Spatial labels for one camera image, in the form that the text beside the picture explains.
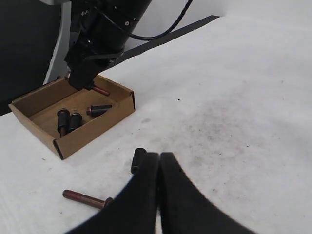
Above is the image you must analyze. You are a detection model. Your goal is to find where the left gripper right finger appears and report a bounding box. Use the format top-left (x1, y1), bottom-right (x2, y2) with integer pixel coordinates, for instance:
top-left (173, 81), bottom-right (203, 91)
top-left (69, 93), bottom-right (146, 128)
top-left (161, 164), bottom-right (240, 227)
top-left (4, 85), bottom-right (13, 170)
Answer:
top-left (157, 152), bottom-right (260, 234)

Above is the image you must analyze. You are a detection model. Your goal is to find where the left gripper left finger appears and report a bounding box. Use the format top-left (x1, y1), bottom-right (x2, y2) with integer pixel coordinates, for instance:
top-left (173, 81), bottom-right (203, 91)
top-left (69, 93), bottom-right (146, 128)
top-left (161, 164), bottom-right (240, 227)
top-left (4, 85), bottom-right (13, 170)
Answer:
top-left (62, 152), bottom-right (161, 234)

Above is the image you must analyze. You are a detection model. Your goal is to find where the copper bolt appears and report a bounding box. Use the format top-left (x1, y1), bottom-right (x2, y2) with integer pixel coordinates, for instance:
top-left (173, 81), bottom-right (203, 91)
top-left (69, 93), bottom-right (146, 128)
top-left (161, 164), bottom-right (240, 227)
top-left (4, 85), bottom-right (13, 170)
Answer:
top-left (88, 82), bottom-right (111, 97)
top-left (62, 189), bottom-right (114, 210)

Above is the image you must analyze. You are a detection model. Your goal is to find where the shallow cardboard box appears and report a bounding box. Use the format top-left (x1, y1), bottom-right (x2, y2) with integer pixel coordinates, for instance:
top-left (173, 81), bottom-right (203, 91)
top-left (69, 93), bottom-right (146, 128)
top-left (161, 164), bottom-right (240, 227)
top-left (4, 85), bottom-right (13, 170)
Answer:
top-left (8, 74), bottom-right (136, 161)

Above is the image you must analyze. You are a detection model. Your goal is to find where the black sleeve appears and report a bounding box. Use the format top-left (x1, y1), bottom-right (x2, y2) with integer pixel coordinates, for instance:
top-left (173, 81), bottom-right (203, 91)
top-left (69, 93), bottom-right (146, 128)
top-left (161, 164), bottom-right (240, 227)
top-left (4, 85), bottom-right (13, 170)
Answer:
top-left (130, 147), bottom-right (147, 175)

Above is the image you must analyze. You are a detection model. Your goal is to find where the bolt with black sleeve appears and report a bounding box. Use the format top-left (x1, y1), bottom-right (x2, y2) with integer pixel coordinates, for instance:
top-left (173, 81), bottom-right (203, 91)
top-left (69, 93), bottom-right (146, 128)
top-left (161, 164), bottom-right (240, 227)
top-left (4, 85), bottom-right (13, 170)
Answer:
top-left (86, 104), bottom-right (114, 118)
top-left (67, 112), bottom-right (84, 134)
top-left (57, 109), bottom-right (72, 137)

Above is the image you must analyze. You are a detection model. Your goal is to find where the black cable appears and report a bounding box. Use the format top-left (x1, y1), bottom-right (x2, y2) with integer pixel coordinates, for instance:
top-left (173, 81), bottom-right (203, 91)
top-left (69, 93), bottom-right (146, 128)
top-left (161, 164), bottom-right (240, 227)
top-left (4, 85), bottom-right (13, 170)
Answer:
top-left (97, 0), bottom-right (195, 41)

